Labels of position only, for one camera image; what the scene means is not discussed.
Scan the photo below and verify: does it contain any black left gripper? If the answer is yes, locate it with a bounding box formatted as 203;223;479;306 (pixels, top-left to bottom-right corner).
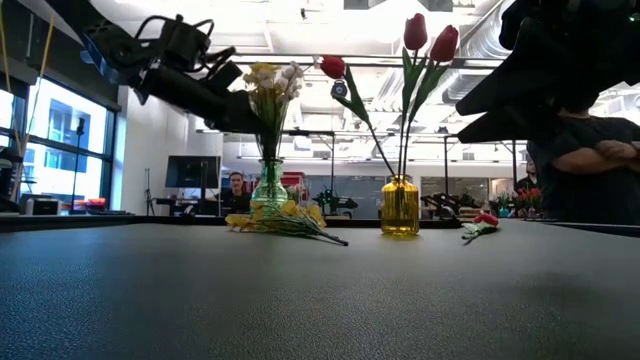
132;59;266;134

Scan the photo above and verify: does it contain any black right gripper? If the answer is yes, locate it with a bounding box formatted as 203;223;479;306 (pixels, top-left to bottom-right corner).
455;0;640;145

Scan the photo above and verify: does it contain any yellow artificial flower bunch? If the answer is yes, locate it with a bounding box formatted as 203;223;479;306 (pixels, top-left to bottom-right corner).
224;198;350;248
248;62;289;161

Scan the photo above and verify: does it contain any green glass vase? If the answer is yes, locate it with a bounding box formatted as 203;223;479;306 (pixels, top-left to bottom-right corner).
249;158;290;219

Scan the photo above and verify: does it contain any yellow glass vase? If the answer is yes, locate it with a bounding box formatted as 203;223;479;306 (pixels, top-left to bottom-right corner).
380;174;421;237

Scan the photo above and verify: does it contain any person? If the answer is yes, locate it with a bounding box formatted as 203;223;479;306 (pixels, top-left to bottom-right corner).
517;159;539;194
527;107;640;226
219;171;252;216

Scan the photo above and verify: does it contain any red flower bouquet in pot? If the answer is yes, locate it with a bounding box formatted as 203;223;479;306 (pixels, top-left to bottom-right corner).
492;187;545;219

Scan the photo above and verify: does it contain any thin black tripod stand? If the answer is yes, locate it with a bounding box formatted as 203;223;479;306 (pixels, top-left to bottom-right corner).
143;167;157;216

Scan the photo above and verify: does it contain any black framed window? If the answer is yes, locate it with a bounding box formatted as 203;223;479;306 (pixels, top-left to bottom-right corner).
0;74;117;214

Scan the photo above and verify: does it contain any white box device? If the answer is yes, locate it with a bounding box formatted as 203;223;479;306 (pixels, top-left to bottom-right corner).
24;197;62;216

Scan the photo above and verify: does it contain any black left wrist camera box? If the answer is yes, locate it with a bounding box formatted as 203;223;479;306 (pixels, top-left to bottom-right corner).
158;18;212;71

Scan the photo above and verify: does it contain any black metal station frame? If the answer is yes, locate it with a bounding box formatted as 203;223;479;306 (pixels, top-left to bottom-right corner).
442;132;519;195

